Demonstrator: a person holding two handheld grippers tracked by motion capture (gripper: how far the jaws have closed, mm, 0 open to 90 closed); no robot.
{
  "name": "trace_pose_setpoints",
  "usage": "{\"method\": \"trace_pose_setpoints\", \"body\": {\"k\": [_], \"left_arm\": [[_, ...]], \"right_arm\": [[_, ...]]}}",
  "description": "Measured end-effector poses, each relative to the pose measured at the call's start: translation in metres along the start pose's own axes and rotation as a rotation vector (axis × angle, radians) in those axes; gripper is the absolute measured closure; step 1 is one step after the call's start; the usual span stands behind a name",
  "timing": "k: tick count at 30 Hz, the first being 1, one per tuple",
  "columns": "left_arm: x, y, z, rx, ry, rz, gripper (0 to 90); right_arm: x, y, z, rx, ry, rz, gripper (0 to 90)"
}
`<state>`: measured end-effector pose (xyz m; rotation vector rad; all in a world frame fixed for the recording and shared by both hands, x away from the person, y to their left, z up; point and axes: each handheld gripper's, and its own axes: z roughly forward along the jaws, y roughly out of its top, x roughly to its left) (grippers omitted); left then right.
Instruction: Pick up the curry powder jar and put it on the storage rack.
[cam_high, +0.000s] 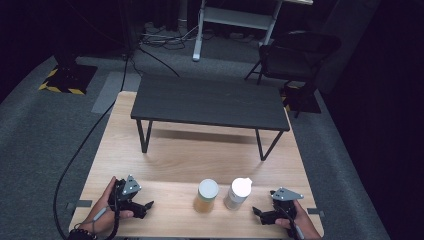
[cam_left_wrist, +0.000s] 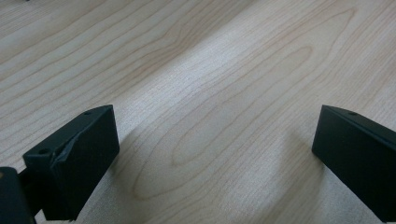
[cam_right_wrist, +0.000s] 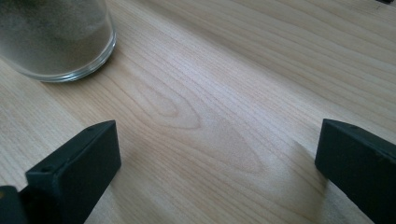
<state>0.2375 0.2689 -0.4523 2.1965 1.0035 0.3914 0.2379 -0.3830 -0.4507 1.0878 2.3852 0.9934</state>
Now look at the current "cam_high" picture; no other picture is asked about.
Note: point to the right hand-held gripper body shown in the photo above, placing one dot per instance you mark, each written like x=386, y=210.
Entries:
x=283, y=203

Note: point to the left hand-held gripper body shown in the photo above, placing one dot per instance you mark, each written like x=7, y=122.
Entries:
x=128, y=191

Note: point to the white bottle with spout lid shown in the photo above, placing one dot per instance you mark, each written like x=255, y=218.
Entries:
x=238, y=195

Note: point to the orange bottle with white cap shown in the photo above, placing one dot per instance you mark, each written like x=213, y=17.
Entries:
x=206, y=196

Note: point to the small black table shelf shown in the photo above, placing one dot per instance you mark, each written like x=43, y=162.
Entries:
x=210, y=100

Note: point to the person's right hand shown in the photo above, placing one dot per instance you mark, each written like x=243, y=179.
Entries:
x=305, y=221

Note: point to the person's left hand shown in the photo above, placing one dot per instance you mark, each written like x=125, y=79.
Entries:
x=105, y=208

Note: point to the grey tape strip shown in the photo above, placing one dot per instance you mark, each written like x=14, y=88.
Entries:
x=316, y=212
x=81, y=203

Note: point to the black stand base hazard tape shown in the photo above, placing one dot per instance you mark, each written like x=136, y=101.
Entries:
x=68, y=78

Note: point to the black folding chair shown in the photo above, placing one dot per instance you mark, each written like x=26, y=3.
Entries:
x=296, y=56

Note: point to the black stand pole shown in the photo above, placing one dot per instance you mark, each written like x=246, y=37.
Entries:
x=128, y=25

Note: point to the white desk frame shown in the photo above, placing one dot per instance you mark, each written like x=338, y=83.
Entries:
x=233, y=18

